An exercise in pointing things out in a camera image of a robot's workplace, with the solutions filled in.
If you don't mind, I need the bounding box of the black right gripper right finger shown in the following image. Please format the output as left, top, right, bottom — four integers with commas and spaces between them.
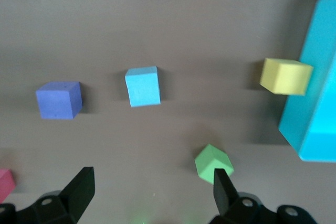
209, 168, 318, 224

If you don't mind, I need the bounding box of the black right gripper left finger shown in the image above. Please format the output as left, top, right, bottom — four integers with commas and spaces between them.
0, 166, 95, 224

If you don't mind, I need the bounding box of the light blue foam block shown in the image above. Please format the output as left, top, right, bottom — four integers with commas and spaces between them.
124, 66, 161, 108

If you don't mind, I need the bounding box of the green foam block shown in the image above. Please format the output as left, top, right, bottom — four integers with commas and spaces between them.
194, 144, 235, 185

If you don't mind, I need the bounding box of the red foam block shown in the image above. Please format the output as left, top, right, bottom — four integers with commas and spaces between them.
0, 168, 16, 204

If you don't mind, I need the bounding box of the purple foam block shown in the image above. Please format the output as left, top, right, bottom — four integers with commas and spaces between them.
35, 81, 83, 120

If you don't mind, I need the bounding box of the yellow foam block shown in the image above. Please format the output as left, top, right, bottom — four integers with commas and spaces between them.
259, 57, 314, 96

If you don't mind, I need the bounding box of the cyan plastic bin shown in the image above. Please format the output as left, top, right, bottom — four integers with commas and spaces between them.
278, 0, 336, 163

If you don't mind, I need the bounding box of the brown table cover sheet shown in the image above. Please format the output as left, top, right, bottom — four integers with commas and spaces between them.
0, 0, 336, 224

